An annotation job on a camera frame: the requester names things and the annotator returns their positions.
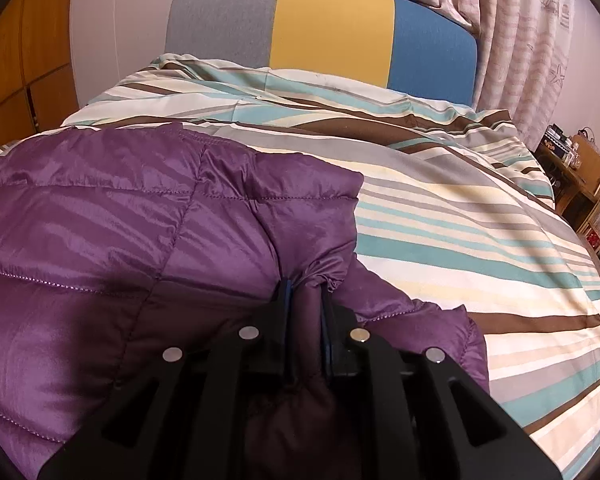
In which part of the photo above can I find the white printed curtain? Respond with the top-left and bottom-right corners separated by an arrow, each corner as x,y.
228,0 -> 581,151

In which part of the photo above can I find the wooden wardrobe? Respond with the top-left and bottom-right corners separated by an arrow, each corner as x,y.
0,0 -> 88,158

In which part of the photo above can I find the clutter of small boxes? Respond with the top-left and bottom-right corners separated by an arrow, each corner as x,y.
539,124 -> 583,171

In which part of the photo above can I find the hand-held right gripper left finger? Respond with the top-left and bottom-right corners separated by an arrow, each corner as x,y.
37,277 -> 301,480

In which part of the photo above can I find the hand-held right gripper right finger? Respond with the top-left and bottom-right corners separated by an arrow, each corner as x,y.
320,290 -> 563,480

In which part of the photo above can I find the grey yellow blue headboard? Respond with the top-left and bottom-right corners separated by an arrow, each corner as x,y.
164,0 -> 478,108

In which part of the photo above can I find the purple quilted down jacket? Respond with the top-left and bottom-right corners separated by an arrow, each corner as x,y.
0,122 -> 491,480

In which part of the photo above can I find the striped duvet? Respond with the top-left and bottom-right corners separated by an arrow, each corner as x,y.
0,52 -> 600,480

